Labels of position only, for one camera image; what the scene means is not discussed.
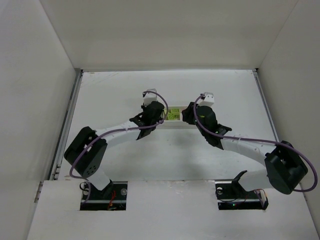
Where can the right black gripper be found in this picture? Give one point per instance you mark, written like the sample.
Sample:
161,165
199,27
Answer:
188,115

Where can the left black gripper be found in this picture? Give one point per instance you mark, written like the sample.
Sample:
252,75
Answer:
160,113

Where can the green 2x2 lego brick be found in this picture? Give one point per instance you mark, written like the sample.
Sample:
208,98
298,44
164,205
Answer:
175,110

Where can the green 2x2 lego plate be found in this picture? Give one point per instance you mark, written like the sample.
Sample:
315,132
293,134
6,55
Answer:
173,116

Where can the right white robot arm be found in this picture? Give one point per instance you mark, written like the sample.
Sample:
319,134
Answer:
283,168

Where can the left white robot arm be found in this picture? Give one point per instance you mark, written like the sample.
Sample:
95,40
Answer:
88,148

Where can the white divided container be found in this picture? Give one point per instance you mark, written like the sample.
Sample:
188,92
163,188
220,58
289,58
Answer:
167,125

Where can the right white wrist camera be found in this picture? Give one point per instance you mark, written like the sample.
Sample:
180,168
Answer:
207,99

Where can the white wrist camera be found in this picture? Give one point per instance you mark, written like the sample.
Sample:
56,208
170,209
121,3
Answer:
207,99
149,96

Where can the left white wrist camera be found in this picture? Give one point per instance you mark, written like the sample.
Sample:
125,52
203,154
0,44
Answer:
149,96

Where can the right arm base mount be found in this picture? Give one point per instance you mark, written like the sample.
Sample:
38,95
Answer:
232,196

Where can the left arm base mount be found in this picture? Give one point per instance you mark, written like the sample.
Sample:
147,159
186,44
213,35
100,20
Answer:
95,200

